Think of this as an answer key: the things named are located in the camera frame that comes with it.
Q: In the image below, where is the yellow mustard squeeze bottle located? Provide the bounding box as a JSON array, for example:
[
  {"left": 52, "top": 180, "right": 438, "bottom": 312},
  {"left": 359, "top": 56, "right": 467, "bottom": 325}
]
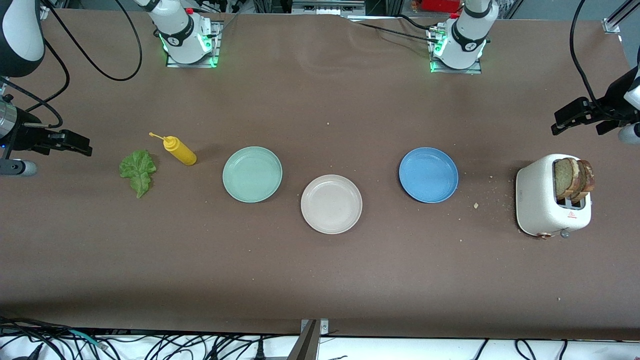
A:
[{"left": 148, "top": 132, "right": 198, "bottom": 167}]

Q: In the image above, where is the metal table edge bracket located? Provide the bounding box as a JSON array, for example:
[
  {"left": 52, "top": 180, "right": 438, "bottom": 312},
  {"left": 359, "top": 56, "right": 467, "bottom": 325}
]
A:
[{"left": 300, "top": 318, "right": 330, "bottom": 337}]

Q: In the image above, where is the brown bread slice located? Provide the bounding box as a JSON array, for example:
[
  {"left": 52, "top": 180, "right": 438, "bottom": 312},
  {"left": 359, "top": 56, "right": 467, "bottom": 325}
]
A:
[
  {"left": 553, "top": 157, "right": 583, "bottom": 200},
  {"left": 575, "top": 159, "right": 596, "bottom": 203}
]

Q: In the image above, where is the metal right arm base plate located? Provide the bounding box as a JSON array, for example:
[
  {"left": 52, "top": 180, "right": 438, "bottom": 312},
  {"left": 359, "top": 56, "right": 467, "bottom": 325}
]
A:
[{"left": 166, "top": 20, "right": 222, "bottom": 68}]

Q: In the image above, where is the beige plate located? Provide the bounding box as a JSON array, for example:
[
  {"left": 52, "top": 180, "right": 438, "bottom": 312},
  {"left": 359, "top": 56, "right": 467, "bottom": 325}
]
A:
[{"left": 300, "top": 174, "right": 363, "bottom": 235}]

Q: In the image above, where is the teal floor cable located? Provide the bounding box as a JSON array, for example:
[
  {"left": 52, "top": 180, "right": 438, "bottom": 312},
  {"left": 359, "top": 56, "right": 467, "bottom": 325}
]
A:
[{"left": 67, "top": 329, "right": 108, "bottom": 349}]

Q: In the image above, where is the black table power cable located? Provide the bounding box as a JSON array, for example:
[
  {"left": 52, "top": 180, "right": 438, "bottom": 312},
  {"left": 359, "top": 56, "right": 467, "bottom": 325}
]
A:
[
  {"left": 350, "top": 20, "right": 441, "bottom": 44},
  {"left": 392, "top": 14, "right": 435, "bottom": 33}
]

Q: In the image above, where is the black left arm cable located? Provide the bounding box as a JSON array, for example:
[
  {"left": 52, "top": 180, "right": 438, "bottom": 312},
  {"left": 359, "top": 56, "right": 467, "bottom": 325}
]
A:
[{"left": 570, "top": 0, "right": 618, "bottom": 122}]

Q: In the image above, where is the grey metal beam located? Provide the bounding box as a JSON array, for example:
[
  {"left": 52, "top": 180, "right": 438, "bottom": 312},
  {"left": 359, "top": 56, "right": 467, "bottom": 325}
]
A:
[{"left": 286, "top": 320, "right": 321, "bottom": 360}]

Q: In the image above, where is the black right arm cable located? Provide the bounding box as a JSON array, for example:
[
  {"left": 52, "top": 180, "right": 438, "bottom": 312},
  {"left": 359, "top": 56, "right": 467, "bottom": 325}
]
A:
[{"left": 0, "top": 0, "right": 144, "bottom": 130}]

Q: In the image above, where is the mint green plate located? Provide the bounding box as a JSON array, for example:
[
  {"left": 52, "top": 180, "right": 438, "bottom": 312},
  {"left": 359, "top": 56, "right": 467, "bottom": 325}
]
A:
[{"left": 222, "top": 146, "right": 283, "bottom": 204}]

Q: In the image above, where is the blue plate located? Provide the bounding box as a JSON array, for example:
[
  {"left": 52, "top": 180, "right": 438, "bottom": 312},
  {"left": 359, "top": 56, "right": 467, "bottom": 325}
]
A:
[{"left": 398, "top": 147, "right": 459, "bottom": 204}]

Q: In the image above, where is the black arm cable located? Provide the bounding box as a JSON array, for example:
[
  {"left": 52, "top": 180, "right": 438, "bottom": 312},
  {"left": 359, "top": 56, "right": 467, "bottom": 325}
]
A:
[
  {"left": 570, "top": 0, "right": 618, "bottom": 122},
  {"left": 0, "top": 0, "right": 144, "bottom": 130}
]

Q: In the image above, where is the red background box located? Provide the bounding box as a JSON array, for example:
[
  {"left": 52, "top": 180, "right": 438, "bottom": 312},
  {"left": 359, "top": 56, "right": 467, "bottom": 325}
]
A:
[{"left": 419, "top": 0, "right": 463, "bottom": 13}]

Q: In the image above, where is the green lettuce leaf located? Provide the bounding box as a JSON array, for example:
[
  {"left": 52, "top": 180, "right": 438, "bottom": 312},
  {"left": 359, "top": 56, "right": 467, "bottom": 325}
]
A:
[{"left": 119, "top": 149, "right": 157, "bottom": 199}]

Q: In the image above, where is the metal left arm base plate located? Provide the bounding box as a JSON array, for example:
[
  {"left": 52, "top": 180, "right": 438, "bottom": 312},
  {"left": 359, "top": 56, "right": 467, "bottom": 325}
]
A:
[{"left": 429, "top": 25, "right": 484, "bottom": 75}]

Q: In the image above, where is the black floor cable tangle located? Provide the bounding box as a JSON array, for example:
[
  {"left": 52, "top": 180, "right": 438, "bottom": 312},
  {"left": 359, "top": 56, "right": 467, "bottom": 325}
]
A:
[{"left": 0, "top": 316, "right": 301, "bottom": 360}]

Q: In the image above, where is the slanted aluminium corner profile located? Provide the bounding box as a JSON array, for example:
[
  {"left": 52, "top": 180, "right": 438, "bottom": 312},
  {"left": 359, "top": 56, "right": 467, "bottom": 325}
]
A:
[{"left": 602, "top": 0, "right": 640, "bottom": 34}]

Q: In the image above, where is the white toaster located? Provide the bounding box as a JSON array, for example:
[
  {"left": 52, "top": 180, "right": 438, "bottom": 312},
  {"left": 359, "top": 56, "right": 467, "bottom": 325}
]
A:
[{"left": 515, "top": 153, "right": 593, "bottom": 240}]

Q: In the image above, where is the aluminium frame profile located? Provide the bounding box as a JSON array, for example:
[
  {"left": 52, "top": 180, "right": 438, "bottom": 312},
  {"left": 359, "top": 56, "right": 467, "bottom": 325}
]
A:
[{"left": 291, "top": 0, "right": 367, "bottom": 17}]

